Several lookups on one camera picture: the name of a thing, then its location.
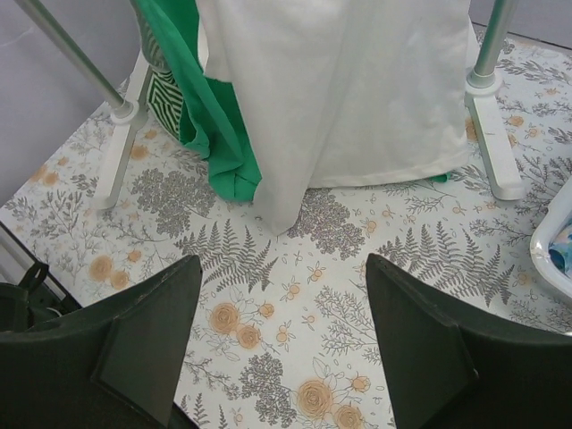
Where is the green striped tank top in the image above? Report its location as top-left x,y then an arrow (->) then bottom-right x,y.
132,4 -> 183,139

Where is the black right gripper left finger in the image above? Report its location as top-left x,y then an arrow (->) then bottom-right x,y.
1,256 -> 201,428

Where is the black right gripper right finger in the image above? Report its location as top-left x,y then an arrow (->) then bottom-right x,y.
366,254 -> 571,428

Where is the white laundry basket upright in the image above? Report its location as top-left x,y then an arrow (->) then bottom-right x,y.
530,192 -> 571,303

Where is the white clothes rack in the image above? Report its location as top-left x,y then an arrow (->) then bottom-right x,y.
16,1 -> 526,210

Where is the white tank top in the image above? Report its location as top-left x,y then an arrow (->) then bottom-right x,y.
197,0 -> 470,234

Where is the floral patterned table mat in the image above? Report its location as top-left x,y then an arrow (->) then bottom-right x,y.
1,38 -> 571,428

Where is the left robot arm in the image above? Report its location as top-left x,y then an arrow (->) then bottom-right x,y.
1,256 -> 202,428

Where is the blue floral garment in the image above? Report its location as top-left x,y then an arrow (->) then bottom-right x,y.
549,233 -> 571,277

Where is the green t-shirt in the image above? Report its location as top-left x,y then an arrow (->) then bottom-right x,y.
133,0 -> 448,200

